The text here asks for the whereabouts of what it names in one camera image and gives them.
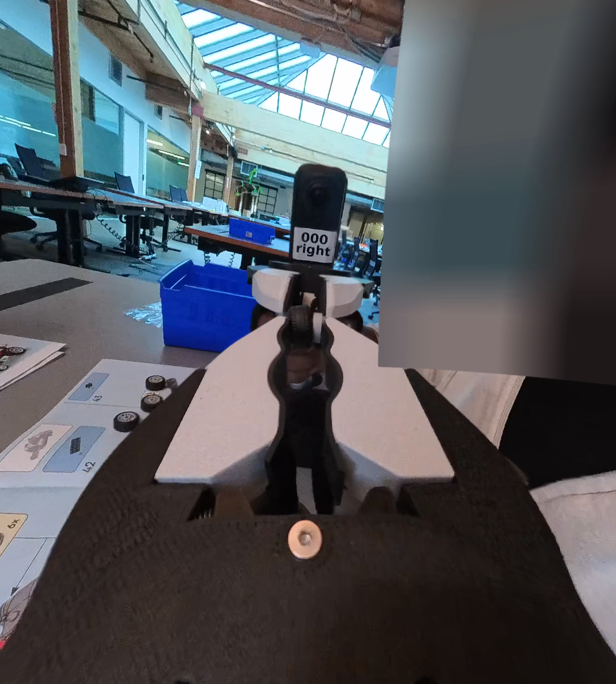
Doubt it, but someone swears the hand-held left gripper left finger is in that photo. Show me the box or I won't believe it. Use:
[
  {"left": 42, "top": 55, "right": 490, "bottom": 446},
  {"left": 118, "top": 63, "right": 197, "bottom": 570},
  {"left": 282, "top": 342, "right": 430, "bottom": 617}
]
[{"left": 156, "top": 308, "right": 309, "bottom": 516}]

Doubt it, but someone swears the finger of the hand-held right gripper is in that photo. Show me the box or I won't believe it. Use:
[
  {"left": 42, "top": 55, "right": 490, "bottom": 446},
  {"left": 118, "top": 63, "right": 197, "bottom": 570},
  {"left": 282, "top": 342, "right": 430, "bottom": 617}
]
[
  {"left": 252, "top": 268, "right": 306, "bottom": 319},
  {"left": 322, "top": 275, "right": 365, "bottom": 318}
]

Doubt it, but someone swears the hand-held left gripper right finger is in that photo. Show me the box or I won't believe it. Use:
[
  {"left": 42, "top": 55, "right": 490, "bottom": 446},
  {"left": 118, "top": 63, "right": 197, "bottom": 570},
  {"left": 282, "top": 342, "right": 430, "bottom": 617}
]
[{"left": 308, "top": 310, "right": 456, "bottom": 514}]

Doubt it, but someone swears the open lego instruction booklet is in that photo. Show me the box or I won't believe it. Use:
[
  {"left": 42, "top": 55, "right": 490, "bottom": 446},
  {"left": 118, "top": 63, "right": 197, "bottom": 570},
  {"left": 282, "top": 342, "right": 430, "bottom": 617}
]
[{"left": 0, "top": 358, "right": 208, "bottom": 669}]

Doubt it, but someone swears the closed lego instruction booklet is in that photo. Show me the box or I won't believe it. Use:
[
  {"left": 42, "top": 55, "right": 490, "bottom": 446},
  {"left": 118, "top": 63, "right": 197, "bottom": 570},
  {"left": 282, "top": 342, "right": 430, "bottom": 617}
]
[{"left": 0, "top": 330, "right": 66, "bottom": 409}]

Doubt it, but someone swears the small blue plastic bin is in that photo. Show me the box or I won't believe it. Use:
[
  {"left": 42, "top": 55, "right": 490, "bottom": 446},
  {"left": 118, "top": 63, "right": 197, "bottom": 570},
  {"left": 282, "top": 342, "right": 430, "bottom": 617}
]
[{"left": 229, "top": 218, "right": 276, "bottom": 244}]

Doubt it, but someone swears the large blue plastic bin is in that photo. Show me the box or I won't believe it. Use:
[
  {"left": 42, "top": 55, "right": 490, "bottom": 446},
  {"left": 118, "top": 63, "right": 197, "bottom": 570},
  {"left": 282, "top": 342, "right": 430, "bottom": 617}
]
[{"left": 161, "top": 260, "right": 262, "bottom": 351}]

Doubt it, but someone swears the clear plastic bag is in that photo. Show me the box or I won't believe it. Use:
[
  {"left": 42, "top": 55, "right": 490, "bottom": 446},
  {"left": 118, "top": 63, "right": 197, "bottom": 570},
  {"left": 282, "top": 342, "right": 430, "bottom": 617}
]
[{"left": 126, "top": 303, "right": 164, "bottom": 328}]

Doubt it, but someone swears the black tape strip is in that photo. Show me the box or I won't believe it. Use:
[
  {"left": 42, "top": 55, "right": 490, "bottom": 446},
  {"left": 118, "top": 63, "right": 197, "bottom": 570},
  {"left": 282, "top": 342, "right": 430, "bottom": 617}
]
[{"left": 0, "top": 278, "right": 92, "bottom": 321}]

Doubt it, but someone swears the long dark office desk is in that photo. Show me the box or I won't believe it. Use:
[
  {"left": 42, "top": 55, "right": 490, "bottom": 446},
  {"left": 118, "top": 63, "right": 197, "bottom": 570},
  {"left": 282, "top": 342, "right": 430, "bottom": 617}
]
[{"left": 0, "top": 171, "right": 196, "bottom": 263}]

